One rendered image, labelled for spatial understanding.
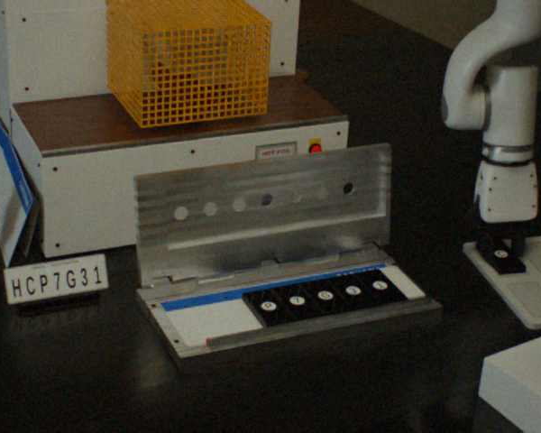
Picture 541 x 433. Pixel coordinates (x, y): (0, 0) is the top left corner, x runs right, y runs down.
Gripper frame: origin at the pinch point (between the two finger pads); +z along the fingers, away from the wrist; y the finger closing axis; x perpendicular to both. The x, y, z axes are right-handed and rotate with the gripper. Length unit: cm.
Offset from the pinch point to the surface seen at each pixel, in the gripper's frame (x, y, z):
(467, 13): 226, 97, -14
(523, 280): -6.7, 0.8, 4.1
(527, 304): -13.6, -2.0, 5.5
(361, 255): 3.1, -24.7, 0.5
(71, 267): 2, -73, -2
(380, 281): -6.9, -24.8, 1.8
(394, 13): 215, 64, -16
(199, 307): -7, -55, 3
